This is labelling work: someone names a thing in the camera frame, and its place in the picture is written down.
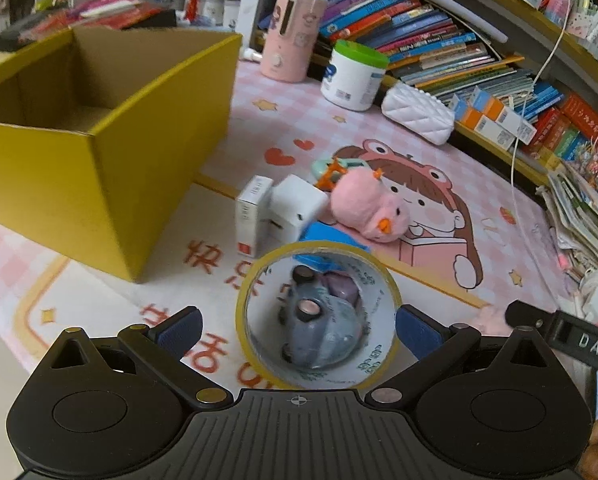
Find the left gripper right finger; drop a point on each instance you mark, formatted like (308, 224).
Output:
(437, 349)

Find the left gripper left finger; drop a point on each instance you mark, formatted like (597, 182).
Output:
(158, 352)

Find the yellow tape roll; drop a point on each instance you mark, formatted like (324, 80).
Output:
(264, 291)

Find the grey mouse toy car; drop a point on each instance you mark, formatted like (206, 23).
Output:
(323, 318)

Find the small white carton box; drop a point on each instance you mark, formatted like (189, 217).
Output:
(252, 215)

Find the blue plastic packet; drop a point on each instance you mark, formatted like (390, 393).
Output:
(321, 232)

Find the pink plush duck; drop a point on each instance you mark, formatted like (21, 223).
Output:
(360, 201)

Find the stack of papers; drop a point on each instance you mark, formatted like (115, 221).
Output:
(572, 206)

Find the white charger cube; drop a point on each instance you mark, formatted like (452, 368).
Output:
(294, 205)

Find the yellow cardboard box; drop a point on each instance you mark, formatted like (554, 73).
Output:
(102, 132)

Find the red book set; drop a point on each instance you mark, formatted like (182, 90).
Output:
(565, 133)

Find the pink cartoon desk mat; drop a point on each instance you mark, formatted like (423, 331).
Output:
(460, 241)

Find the white quilted pouch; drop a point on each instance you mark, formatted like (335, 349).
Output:
(418, 112)

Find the orange white medicine box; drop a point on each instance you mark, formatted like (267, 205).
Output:
(503, 115)

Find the white jar green lid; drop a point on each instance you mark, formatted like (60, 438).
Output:
(353, 75)

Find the wooden bookshelf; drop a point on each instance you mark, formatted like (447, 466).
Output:
(533, 36)

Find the red folders pile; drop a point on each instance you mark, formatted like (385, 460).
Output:
(114, 14)

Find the pink cylindrical humidifier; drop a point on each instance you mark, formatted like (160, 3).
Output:
(291, 37)

